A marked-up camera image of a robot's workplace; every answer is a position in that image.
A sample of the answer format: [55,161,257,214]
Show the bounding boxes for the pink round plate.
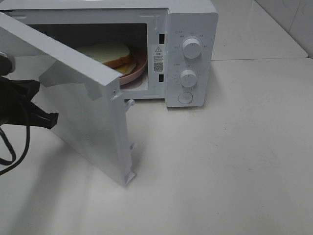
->
[119,47,148,85]

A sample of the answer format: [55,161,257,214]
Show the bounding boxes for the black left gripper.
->
[0,76,59,129]

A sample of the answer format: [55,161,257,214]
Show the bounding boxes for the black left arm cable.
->
[0,102,31,176]

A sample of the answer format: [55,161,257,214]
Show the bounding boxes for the white round knob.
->
[180,70,198,88]
[181,36,202,59]

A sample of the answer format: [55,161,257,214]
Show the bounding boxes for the white warning label sticker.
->
[151,44,166,73]

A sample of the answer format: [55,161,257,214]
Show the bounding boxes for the lower white round knob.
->
[180,70,198,88]

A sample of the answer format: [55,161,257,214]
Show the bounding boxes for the upper white round knob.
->
[181,36,202,59]

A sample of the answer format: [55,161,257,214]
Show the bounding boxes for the white microwave oven body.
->
[0,0,218,107]

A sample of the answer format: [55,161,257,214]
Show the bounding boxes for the toast bread sandwich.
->
[76,42,136,75]

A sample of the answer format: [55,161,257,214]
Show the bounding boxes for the round white door button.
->
[178,92,193,104]

